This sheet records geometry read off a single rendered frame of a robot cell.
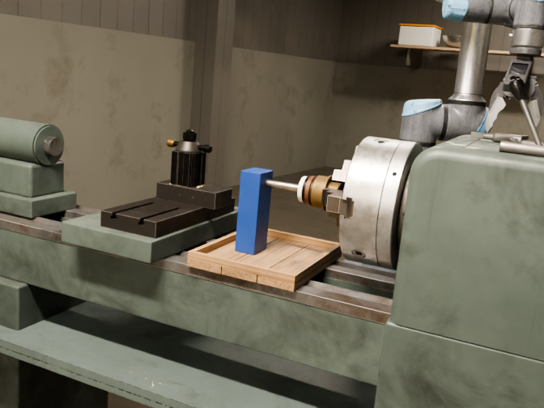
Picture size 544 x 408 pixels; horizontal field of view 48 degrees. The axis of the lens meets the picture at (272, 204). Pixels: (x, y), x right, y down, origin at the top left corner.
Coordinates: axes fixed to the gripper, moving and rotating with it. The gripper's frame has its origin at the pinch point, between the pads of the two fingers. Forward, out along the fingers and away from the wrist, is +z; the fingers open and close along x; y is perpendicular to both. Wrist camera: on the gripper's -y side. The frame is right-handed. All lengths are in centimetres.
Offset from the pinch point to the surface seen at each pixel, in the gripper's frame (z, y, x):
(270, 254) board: 39, -12, 55
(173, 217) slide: 31, -24, 79
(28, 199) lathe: 35, -21, 134
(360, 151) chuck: 6.9, -21.1, 30.7
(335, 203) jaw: 19.1, -25.5, 34.0
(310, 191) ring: 19, -15, 44
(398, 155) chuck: 6.5, -20.5, 21.9
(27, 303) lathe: 66, -28, 127
